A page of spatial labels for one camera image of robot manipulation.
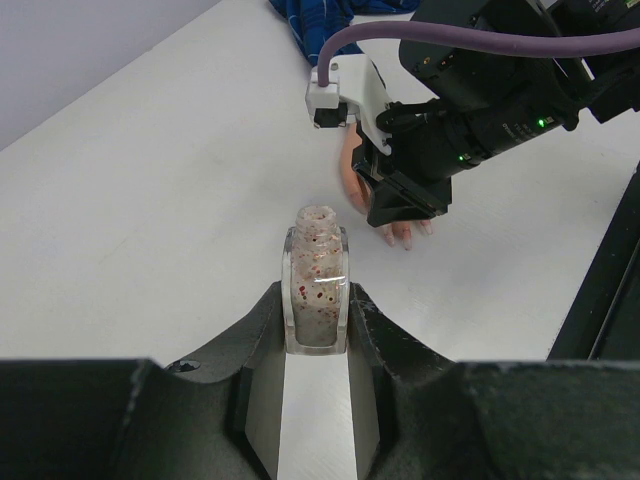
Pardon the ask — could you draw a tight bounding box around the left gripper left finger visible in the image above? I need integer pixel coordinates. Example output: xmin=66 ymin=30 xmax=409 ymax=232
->
xmin=1 ymin=284 xmax=285 ymax=479

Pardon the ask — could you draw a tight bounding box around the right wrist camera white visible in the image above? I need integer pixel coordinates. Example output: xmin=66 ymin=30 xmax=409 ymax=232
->
xmin=305 ymin=54 xmax=392 ymax=156

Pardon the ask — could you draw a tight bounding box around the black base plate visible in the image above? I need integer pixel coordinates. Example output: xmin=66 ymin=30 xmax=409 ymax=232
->
xmin=547 ymin=171 xmax=639 ymax=361

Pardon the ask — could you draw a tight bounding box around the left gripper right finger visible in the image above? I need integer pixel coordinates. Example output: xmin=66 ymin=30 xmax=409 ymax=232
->
xmin=347 ymin=283 xmax=639 ymax=479

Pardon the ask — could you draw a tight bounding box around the blue plaid shirt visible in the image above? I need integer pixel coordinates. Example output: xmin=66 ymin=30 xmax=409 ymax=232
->
xmin=269 ymin=0 xmax=420 ymax=67

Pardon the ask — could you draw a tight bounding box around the mannequin hand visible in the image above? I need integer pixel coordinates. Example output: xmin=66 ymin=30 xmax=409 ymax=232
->
xmin=339 ymin=124 xmax=433 ymax=251

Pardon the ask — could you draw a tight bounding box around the clear nail polish bottle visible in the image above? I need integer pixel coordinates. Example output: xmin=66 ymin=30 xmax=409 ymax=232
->
xmin=281 ymin=205 xmax=350 ymax=356

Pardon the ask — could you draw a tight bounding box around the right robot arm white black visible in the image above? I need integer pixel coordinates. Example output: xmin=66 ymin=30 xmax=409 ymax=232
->
xmin=352 ymin=40 xmax=639 ymax=227

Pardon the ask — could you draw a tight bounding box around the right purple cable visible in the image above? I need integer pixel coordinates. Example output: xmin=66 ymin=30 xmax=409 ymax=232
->
xmin=317 ymin=22 xmax=640 ymax=89

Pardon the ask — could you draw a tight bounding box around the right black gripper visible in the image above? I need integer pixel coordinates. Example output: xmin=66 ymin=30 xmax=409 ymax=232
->
xmin=352 ymin=99 xmax=490 ymax=227

